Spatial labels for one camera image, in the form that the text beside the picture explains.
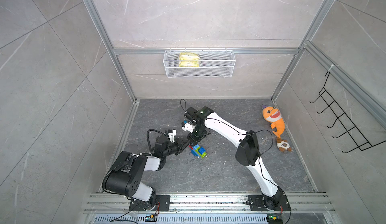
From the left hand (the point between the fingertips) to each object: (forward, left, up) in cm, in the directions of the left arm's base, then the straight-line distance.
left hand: (191, 140), depth 86 cm
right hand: (-1, -2, -1) cm, 2 cm away
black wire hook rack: (-15, -69, +23) cm, 75 cm away
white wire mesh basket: (+47, -16, +20) cm, 53 cm away
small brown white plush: (-2, -56, -7) cm, 57 cm away
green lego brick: (-8, -6, -3) cm, 11 cm away
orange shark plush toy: (+19, -56, -3) cm, 59 cm away
